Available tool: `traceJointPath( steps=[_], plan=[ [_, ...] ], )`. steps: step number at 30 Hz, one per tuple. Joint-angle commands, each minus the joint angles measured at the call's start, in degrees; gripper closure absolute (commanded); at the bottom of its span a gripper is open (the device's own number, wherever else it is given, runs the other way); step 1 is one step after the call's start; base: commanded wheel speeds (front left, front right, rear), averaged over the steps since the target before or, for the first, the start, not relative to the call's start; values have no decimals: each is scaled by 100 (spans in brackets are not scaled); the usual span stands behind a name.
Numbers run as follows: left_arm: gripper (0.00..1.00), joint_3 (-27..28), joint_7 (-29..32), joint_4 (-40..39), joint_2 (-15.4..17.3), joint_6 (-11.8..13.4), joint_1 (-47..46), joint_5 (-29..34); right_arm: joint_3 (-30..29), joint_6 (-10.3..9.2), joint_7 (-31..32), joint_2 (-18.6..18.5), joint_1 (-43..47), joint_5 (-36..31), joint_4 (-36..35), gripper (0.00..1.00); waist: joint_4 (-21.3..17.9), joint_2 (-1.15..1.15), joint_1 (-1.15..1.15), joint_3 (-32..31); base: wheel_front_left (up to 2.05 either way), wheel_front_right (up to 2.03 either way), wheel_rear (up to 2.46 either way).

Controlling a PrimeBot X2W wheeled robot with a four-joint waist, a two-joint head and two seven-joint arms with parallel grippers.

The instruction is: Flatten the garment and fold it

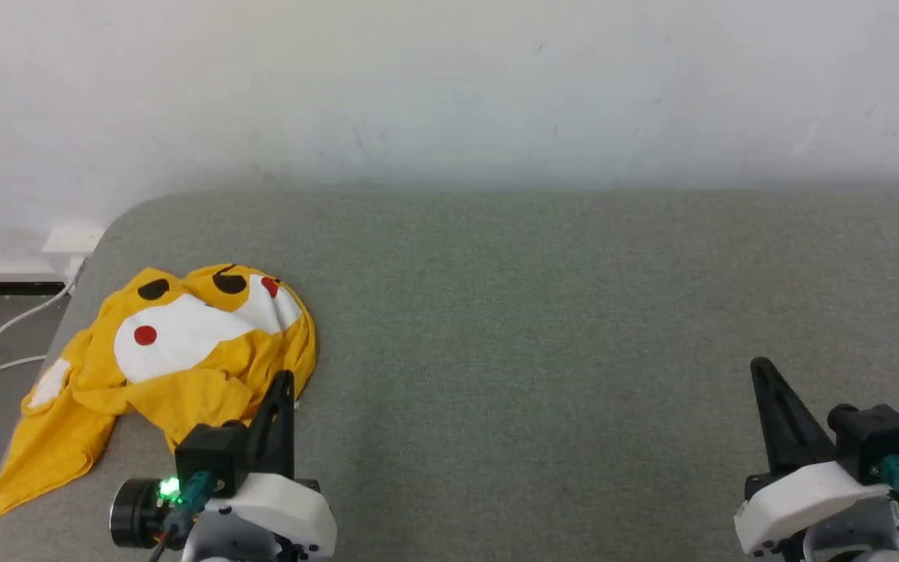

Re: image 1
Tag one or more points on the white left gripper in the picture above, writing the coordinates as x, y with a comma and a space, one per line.
286, 511

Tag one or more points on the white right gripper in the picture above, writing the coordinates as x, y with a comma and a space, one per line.
801, 499

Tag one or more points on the yellow cartoon face shirt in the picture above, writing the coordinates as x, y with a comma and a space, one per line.
184, 390

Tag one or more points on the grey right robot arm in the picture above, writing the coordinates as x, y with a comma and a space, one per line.
859, 535

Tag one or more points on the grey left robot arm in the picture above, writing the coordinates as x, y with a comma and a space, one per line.
223, 548

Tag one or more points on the black cylinder left wrist part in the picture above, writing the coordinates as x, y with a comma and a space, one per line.
131, 513

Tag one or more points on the grey fabric sofa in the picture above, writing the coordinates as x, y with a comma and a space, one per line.
543, 328

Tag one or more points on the black baseboard strip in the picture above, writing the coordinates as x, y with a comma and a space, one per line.
5, 288

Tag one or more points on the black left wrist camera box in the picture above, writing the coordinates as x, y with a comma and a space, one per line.
211, 453

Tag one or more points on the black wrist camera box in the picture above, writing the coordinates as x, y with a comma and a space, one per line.
879, 437
211, 453

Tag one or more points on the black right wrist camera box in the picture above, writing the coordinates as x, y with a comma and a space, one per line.
879, 437

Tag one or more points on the white wall socket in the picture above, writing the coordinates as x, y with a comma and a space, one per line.
73, 238

